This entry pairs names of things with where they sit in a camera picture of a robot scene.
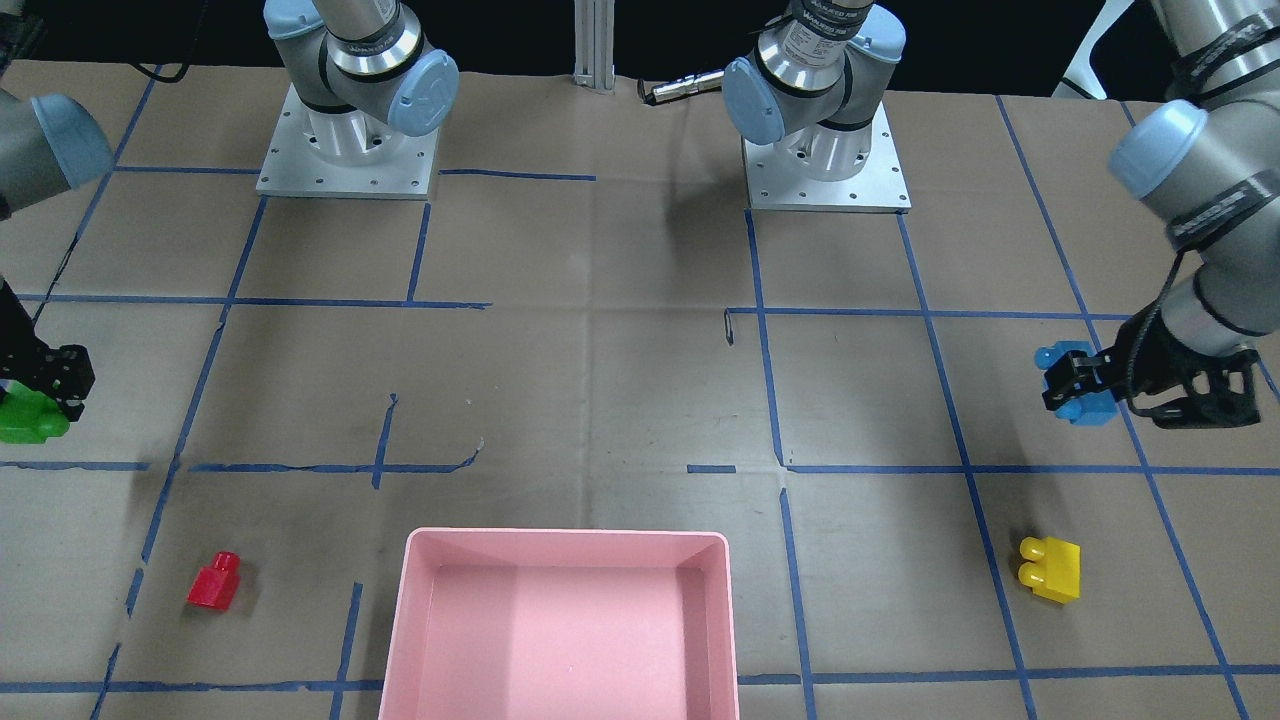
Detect pink plastic box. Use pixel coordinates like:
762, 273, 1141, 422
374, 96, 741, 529
379, 528, 740, 719

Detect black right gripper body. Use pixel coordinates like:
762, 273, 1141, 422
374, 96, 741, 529
1, 284, 95, 421

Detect red toy block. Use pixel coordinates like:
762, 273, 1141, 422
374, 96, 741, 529
186, 551, 241, 612

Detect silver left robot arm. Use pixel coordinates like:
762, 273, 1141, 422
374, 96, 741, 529
722, 1, 1279, 429

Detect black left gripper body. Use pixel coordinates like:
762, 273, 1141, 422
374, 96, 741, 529
1097, 340, 1261, 429

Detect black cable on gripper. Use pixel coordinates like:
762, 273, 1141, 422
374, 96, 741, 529
1120, 250, 1201, 427

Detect aluminium frame post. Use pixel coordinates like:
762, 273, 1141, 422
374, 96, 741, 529
571, 0, 616, 94

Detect green toy block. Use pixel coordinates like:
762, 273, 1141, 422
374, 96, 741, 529
1, 384, 70, 445

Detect blue toy block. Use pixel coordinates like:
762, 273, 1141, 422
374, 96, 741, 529
1034, 340, 1119, 427

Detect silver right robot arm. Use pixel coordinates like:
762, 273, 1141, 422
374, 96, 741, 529
3, 6, 764, 442

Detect yellow toy block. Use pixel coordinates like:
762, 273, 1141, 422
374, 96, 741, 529
1018, 536, 1082, 603

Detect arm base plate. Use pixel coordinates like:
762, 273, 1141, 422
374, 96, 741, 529
741, 105, 913, 214
256, 86, 442, 201

